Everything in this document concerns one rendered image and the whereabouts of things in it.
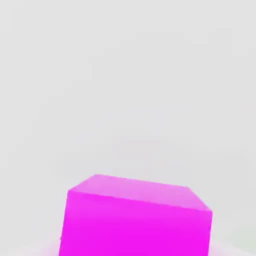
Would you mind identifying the small magenta cube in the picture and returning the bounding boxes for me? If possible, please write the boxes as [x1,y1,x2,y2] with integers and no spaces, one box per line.
[58,173,214,256]

